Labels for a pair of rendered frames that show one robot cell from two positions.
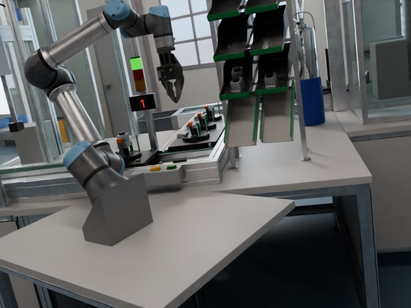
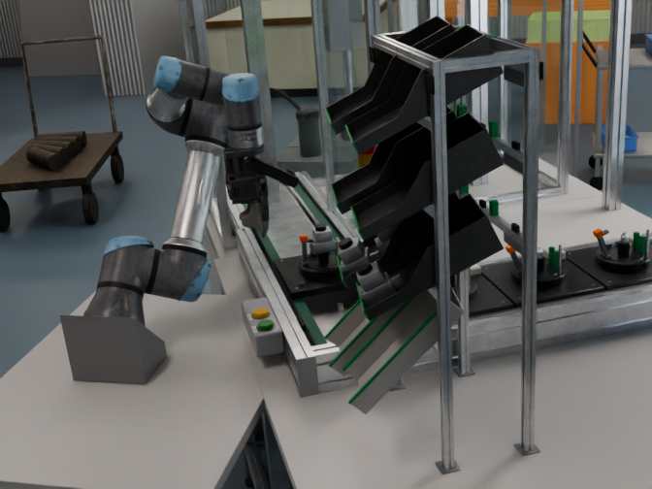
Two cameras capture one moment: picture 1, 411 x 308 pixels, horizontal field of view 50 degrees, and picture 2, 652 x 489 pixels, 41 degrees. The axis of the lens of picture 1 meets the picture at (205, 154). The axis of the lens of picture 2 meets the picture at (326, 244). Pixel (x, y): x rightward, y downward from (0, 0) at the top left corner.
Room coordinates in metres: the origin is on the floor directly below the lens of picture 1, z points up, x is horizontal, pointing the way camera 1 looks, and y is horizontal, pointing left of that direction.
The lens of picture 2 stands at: (1.11, -1.65, 1.93)
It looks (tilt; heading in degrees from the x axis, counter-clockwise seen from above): 22 degrees down; 66
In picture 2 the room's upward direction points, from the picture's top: 5 degrees counter-clockwise
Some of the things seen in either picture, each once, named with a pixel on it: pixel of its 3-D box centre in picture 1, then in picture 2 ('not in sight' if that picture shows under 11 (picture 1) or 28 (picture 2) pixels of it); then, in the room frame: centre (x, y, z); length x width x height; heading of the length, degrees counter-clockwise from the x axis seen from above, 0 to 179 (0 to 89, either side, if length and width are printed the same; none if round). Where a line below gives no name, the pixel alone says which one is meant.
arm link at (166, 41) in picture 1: (165, 43); (245, 138); (1.73, 0.08, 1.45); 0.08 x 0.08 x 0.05
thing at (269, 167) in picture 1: (206, 151); (518, 323); (2.39, -0.01, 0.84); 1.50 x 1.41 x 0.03; 78
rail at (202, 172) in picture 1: (119, 179); (272, 297); (1.86, 0.39, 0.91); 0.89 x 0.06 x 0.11; 78
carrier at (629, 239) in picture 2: (210, 112); (624, 245); (2.69, -0.07, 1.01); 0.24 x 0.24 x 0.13; 78
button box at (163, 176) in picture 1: (156, 176); (262, 325); (1.76, 0.21, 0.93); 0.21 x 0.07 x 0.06; 78
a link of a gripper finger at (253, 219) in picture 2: (177, 91); (254, 220); (1.72, 0.07, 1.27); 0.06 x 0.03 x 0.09; 168
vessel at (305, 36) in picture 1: (304, 45); not in sight; (2.62, -0.67, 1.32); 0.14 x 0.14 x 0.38
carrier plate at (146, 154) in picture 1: (127, 160); (324, 271); (2.02, 0.36, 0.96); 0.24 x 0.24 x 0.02; 78
